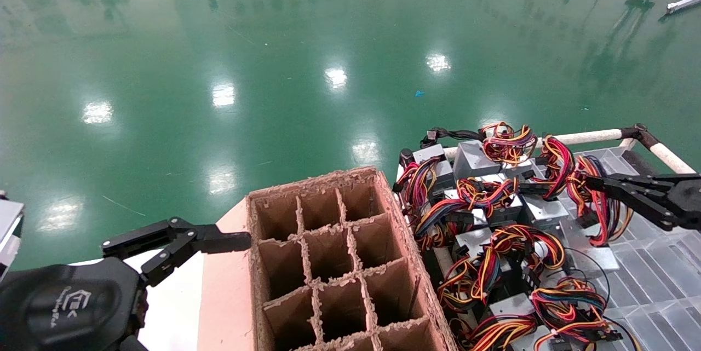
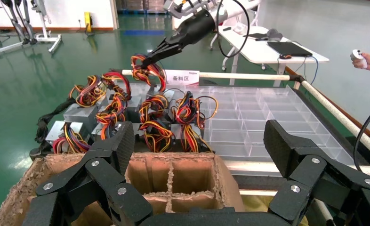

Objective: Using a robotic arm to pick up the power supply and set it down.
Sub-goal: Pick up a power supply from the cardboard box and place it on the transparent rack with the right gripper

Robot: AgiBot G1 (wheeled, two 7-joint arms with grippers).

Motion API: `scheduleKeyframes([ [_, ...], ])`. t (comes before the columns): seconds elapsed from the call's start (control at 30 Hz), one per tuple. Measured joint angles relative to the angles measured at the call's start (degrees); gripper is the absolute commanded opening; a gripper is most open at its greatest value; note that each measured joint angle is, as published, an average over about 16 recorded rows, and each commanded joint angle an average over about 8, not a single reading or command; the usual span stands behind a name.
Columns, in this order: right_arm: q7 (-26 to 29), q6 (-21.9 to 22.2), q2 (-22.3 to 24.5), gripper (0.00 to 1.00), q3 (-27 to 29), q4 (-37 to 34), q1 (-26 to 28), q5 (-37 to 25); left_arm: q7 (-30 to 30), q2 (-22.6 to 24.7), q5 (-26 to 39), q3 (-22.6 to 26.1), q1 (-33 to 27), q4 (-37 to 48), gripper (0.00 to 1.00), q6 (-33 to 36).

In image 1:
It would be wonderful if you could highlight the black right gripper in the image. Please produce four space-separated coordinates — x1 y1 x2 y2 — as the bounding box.
586 173 701 231

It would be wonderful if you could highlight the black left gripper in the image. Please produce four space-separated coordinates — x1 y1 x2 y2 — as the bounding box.
0 257 148 351

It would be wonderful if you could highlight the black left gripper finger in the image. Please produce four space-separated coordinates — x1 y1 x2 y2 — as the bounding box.
101 218 252 287

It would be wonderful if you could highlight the grey power supply with wires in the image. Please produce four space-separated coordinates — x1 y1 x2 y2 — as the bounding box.
453 121 538 181
397 145 456 220
489 279 610 332
437 224 566 313
413 173 525 248
464 315 625 351
518 134 577 235
558 155 634 272

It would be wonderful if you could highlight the clear plastic divided tray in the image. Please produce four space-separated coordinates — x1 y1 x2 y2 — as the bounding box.
553 146 701 351

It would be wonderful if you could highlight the brown divided cardboard box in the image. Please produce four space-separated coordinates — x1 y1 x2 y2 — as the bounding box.
246 166 458 351

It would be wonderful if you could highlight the black rail corner joint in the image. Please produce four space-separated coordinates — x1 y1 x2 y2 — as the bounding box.
620 124 664 150

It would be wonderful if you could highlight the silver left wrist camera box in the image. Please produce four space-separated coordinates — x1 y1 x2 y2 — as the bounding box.
0 198 25 281

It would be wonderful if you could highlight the black power cord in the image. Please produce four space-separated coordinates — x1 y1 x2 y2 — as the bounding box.
422 128 488 146

